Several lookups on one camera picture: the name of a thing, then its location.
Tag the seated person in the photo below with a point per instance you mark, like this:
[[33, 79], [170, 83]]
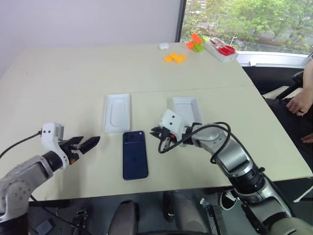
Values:
[[291, 127]]

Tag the black window frame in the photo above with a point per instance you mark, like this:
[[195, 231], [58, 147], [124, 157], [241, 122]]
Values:
[[180, 20]]

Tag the white earbuds case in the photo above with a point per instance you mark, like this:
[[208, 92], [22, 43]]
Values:
[[163, 46]]

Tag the metal bracket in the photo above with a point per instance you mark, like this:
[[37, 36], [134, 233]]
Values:
[[211, 215]]

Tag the person's right hand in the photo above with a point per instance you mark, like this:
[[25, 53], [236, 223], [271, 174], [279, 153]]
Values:
[[299, 104]]

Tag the person's right forearm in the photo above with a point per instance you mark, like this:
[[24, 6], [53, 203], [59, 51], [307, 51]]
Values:
[[308, 76]]

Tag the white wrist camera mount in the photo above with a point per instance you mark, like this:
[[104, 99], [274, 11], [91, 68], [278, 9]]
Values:
[[50, 137], [172, 121]]

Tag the dark blue smartphone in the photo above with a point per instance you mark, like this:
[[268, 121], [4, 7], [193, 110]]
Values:
[[135, 156]]

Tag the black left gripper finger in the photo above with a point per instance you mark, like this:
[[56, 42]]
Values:
[[76, 140], [90, 145]]

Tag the white phone box base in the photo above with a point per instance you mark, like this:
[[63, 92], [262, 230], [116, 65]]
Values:
[[118, 112]]

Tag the small grey block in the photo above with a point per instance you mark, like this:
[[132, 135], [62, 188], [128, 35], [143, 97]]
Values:
[[45, 226]]

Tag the black chair armrest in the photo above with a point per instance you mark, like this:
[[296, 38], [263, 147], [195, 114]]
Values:
[[292, 84]]

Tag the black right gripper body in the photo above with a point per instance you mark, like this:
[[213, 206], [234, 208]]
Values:
[[166, 134]]

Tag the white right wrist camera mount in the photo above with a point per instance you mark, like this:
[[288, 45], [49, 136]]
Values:
[[172, 121]]

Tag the green building block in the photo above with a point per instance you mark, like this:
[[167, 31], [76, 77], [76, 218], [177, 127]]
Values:
[[198, 47]]

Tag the person's left hand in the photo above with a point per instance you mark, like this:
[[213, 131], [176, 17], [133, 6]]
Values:
[[308, 139]]

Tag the white shoe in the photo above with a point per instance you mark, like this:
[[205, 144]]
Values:
[[228, 199]]

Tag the orange building block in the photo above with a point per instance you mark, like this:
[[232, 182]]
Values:
[[195, 38]]

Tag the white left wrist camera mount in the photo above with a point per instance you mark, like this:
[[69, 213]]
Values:
[[50, 137]]

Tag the white flat box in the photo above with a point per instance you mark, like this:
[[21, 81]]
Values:
[[220, 56]]

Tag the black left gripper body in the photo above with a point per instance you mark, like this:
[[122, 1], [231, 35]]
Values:
[[71, 149]]

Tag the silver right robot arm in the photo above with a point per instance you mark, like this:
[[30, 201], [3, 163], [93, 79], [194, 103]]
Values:
[[234, 159]]

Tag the white phone box lid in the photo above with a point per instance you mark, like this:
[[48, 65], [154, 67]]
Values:
[[187, 109]]

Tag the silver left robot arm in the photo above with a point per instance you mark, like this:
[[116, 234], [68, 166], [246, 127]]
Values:
[[22, 176]]

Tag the dark rounded shape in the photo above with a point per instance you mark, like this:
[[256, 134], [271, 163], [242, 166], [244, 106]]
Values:
[[124, 218]]

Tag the yellow building blocks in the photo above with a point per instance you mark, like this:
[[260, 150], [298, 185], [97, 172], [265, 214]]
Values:
[[175, 58]]

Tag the red scissors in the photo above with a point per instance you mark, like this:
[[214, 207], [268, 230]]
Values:
[[226, 50]]

